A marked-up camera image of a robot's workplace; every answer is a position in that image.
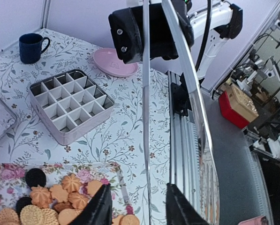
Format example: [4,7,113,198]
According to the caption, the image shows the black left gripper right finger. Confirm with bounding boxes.
[166,183,208,225]

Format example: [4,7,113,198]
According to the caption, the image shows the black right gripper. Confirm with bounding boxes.
[108,0,194,64]

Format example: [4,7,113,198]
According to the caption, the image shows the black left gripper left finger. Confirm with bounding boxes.
[69,184,113,225]

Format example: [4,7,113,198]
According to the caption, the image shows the silver white tongs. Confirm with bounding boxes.
[161,0,213,152]

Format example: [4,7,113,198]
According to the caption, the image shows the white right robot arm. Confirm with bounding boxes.
[108,0,243,81]

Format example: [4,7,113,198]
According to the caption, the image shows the orange swirl cookie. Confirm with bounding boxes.
[61,173,82,193]

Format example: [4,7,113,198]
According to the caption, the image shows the pink plate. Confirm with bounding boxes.
[93,48,138,78]

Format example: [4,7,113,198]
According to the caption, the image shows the round beige biscuit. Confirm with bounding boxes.
[0,208,20,225]
[20,205,59,225]

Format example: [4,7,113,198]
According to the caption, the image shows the black sandwich cookie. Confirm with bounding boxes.
[15,196,32,215]
[25,168,46,188]

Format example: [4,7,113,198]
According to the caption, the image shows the floral rectangular tray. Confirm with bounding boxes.
[0,162,139,225]

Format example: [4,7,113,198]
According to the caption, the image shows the pink divided cookie tin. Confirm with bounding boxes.
[29,69,115,146]

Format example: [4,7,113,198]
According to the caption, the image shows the dark blue mug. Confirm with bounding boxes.
[19,33,51,64]

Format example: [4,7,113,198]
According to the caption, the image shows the red storage box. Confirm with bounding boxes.
[219,84,259,129]

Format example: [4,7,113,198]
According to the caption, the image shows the left aluminium frame post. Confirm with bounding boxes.
[40,0,51,29]

